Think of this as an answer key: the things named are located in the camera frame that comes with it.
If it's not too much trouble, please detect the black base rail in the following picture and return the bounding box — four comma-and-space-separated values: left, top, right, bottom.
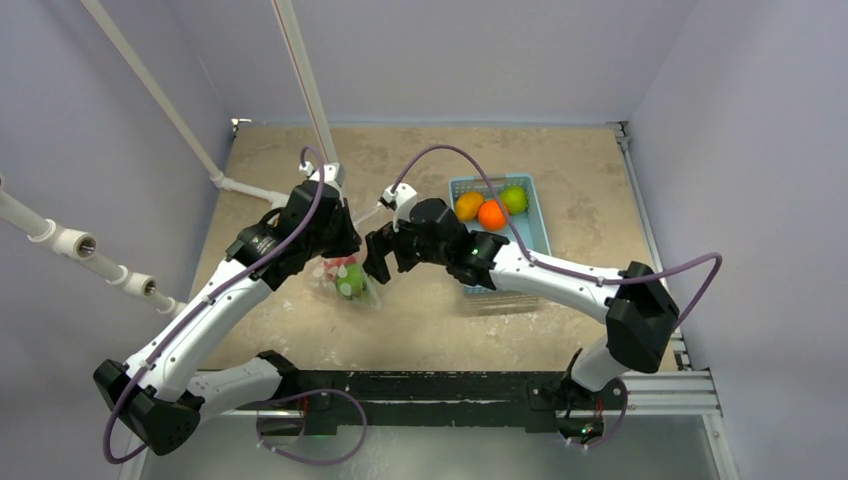
258, 350, 627, 439

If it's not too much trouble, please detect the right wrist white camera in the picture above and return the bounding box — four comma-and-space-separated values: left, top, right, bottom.
379, 183, 418, 231

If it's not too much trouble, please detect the green pear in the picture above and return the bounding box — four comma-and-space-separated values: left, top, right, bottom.
499, 185, 529, 216

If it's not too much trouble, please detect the green striped melon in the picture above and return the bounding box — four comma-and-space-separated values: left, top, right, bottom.
335, 263, 367, 300

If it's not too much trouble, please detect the white vertical pole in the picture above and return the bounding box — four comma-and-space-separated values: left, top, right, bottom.
272, 0, 340, 163

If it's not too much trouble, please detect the white pvc pipe frame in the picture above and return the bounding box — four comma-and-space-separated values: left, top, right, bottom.
1, 175, 187, 318

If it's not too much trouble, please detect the wrist white camera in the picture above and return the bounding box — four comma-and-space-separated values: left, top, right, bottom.
379, 183, 418, 231
298, 161, 346, 197

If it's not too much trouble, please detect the clear dotted zip bag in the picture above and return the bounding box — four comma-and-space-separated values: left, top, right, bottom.
309, 201, 392, 314

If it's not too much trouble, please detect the aluminium frame rail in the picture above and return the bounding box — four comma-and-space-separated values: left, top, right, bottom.
612, 121, 740, 480

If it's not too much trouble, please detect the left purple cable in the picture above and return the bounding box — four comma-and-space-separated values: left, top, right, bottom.
102, 145, 327, 466

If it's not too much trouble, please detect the orange yellow round fruit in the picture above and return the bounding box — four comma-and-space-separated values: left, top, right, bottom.
454, 191, 486, 222

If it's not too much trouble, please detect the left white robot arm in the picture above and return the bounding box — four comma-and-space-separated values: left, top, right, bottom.
93, 176, 361, 464

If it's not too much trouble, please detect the smooth red apple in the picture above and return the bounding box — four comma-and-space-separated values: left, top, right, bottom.
322, 258, 349, 276

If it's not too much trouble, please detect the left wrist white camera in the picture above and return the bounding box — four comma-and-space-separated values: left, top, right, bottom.
298, 161, 346, 197

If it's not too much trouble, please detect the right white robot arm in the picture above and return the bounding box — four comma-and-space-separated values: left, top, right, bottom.
364, 198, 679, 407

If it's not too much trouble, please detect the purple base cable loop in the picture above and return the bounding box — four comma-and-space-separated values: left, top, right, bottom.
254, 388, 370, 468

